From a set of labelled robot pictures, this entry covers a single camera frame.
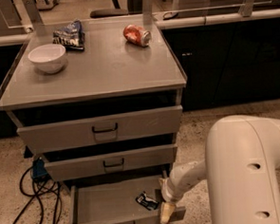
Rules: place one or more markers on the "red soda can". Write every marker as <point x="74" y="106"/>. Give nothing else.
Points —
<point x="137" y="35"/>

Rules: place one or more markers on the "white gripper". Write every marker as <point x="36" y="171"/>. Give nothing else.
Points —
<point x="169" y="191"/>

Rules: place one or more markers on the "blueberry rxbar wrapper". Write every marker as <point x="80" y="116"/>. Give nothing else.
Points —
<point x="147" y="202"/>

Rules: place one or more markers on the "grey top drawer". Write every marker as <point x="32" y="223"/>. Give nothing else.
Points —
<point x="65" y="135"/>

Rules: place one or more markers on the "grey bottom drawer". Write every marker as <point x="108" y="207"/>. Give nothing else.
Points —
<point x="114" y="201"/>

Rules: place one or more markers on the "black office chair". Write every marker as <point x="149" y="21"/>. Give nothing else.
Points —
<point x="133" y="7"/>

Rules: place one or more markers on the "dark lower cabinets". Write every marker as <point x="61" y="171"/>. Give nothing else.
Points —
<point x="206" y="66"/>

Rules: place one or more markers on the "grey middle drawer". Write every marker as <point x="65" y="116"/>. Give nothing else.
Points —
<point x="111" y="163"/>

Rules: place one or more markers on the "blue power box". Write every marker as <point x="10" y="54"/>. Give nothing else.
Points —
<point x="39" y="172"/>

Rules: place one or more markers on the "grey drawer cabinet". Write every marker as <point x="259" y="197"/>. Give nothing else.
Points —
<point x="43" y="36"/>

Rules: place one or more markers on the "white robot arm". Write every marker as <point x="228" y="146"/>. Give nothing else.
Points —
<point x="242" y="156"/>

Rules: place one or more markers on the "grey drawer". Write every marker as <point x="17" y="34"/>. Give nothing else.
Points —
<point x="65" y="135"/>
<point x="114" y="201"/>
<point x="111" y="163"/>

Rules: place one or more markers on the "white ceramic bowl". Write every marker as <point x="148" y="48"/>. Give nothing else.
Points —
<point x="48" y="58"/>

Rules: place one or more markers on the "blue chip bag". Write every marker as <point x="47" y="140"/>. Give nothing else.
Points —
<point x="71" y="36"/>

